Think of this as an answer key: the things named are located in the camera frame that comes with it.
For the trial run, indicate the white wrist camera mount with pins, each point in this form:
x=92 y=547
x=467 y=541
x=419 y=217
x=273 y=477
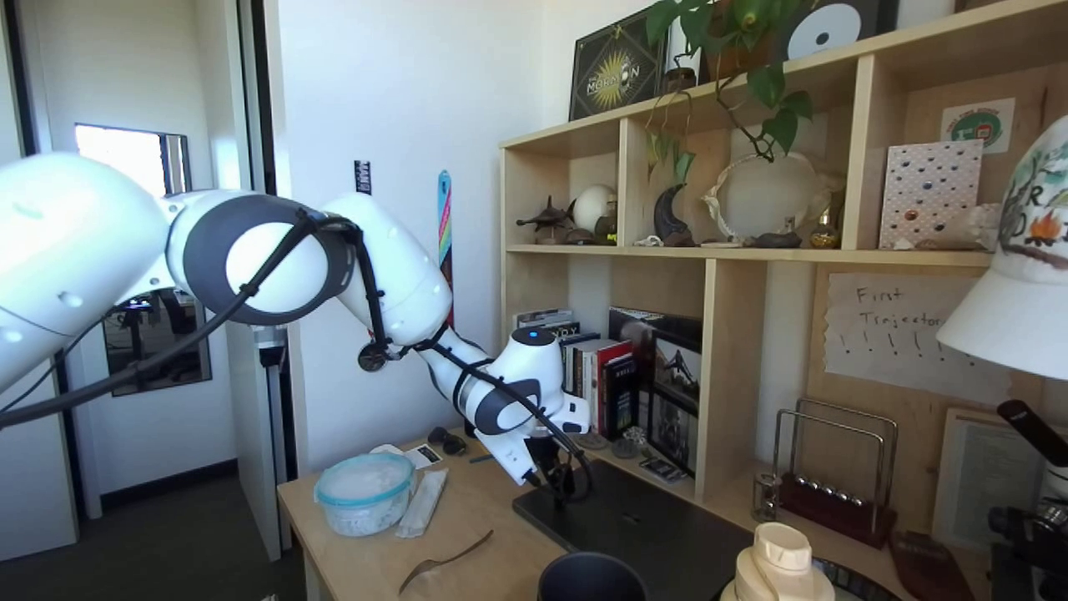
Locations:
x=508 y=454

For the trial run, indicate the small glass jar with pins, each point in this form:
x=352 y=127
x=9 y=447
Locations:
x=766 y=494

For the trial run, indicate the black framed yellow artwork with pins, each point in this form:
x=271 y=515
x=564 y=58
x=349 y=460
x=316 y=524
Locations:
x=614 y=68

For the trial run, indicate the black framed photo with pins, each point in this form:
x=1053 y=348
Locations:
x=674 y=388

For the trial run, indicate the light wooden picture frame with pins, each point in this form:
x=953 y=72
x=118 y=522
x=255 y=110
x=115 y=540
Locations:
x=984 y=472

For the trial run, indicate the red book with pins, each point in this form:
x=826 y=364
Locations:
x=619 y=388

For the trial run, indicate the dark wall switch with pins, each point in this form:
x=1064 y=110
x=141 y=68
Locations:
x=362 y=176

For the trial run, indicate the lidded plastic food container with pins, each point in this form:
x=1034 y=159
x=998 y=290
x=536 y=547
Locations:
x=366 y=491

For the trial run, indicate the small black desk item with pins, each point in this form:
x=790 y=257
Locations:
x=447 y=442

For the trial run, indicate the green trailing plant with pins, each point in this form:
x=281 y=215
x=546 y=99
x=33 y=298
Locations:
x=770 y=78

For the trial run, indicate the white printed cap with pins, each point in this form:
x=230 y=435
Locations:
x=1012 y=288

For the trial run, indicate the small colourful drawing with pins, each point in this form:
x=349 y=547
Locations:
x=980 y=125

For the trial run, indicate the white book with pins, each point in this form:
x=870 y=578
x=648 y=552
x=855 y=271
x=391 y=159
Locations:
x=579 y=371

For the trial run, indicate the white ball ornament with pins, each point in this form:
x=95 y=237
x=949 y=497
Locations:
x=596 y=207

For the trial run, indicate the white dotted card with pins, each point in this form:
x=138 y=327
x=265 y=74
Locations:
x=928 y=192

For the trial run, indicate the cream water bottle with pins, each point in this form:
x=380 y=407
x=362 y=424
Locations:
x=780 y=567

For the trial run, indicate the black microscope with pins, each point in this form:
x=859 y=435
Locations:
x=1034 y=522

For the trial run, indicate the black mug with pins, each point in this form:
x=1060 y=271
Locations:
x=587 y=578

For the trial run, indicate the handwritten paper sheet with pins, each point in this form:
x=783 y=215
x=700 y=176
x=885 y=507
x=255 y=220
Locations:
x=906 y=334

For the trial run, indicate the white flat remote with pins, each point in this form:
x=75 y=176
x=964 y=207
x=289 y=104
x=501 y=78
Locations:
x=420 y=502

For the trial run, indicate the framed white disc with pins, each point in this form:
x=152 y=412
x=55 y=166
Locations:
x=835 y=28

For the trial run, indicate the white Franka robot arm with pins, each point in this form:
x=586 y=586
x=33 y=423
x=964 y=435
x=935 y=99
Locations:
x=68 y=253

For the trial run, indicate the rainbow striped board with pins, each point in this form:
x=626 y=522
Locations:
x=446 y=227

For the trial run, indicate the door window pane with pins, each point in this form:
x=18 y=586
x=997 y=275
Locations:
x=135 y=151

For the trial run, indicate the wooden shelf unit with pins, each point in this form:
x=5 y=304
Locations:
x=736 y=334

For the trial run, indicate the dark animal figurine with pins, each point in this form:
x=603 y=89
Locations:
x=546 y=217

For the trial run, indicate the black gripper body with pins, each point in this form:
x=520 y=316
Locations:
x=546 y=454

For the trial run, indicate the golden glass jar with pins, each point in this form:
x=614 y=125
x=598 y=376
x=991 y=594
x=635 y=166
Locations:
x=826 y=220

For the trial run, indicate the black crescent ornament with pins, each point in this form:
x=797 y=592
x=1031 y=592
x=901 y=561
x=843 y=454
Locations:
x=672 y=217

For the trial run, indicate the Newton's cradle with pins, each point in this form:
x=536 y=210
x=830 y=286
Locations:
x=835 y=494

